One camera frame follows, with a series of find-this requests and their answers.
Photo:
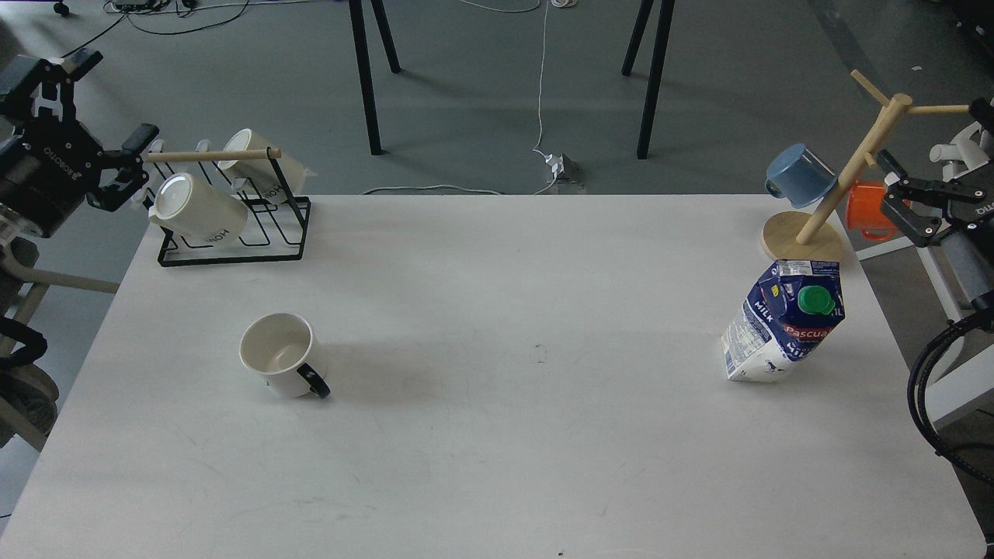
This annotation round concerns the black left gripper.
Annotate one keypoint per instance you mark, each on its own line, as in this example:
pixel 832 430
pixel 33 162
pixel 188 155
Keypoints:
pixel 51 163

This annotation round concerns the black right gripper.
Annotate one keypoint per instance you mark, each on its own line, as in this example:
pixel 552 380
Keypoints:
pixel 966 162

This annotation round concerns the white mug black handle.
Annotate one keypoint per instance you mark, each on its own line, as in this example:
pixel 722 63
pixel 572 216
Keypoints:
pixel 285 352

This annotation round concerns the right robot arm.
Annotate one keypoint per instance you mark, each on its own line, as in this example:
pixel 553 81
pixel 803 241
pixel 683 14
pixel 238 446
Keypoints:
pixel 969 251

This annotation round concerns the orange cup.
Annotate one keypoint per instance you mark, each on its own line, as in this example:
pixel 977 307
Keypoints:
pixel 863 212

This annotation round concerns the blue cup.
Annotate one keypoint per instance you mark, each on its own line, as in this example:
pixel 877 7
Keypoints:
pixel 799 176

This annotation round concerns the blue white milk carton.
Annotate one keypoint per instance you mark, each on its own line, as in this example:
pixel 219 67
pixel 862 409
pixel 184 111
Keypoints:
pixel 790 310

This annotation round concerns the white mug front rack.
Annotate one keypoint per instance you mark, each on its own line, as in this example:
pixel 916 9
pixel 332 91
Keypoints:
pixel 198 211

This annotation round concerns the white mug rack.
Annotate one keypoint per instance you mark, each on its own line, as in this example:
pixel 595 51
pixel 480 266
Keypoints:
pixel 265 181
pixel 198 211

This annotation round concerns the wooden mug tree stand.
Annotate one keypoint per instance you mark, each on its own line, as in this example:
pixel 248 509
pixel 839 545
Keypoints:
pixel 798 235

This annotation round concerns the white mug rear rack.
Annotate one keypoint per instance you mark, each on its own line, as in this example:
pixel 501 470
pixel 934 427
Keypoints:
pixel 265 181

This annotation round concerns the black table legs left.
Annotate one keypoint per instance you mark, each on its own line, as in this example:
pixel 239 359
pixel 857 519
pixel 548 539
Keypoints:
pixel 362 54

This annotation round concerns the white chair left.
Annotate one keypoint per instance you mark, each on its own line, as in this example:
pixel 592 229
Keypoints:
pixel 29 395

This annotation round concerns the white power adapter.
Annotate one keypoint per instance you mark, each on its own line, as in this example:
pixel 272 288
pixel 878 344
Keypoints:
pixel 563 169

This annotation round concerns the black wire mug rack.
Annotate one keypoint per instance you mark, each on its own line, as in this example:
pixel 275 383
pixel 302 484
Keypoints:
pixel 273 233

